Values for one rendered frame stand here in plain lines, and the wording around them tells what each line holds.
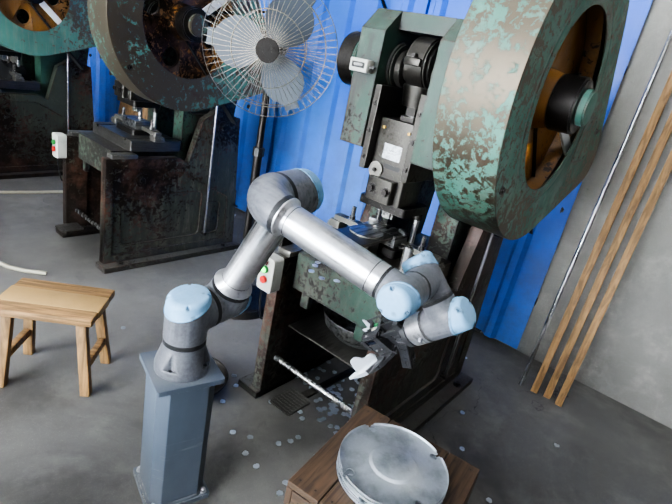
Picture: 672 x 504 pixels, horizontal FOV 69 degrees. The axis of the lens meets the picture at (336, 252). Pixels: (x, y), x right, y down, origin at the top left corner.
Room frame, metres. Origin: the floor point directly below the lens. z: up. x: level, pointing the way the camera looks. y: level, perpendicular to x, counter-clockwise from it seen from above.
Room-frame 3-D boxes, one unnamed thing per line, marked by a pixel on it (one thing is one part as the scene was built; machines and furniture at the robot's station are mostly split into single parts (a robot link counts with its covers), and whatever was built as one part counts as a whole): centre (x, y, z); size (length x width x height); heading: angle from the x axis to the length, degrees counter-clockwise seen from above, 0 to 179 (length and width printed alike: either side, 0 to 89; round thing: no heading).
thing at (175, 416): (1.15, 0.36, 0.23); 0.19 x 0.19 x 0.45; 38
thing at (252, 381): (2.03, -0.03, 0.45); 0.92 x 0.12 x 0.90; 145
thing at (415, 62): (1.76, -0.16, 1.27); 0.21 x 0.12 x 0.34; 145
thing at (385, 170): (1.72, -0.14, 1.04); 0.17 x 0.15 x 0.30; 145
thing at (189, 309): (1.15, 0.35, 0.62); 0.13 x 0.12 x 0.14; 153
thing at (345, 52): (1.91, 0.03, 1.31); 0.22 x 0.12 x 0.22; 145
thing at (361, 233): (1.61, -0.06, 0.72); 0.25 x 0.14 x 0.14; 145
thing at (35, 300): (1.53, 0.96, 0.16); 0.34 x 0.24 x 0.34; 99
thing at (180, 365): (1.15, 0.36, 0.50); 0.15 x 0.15 x 0.10
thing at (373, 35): (1.87, -0.25, 0.83); 0.79 x 0.43 x 1.34; 145
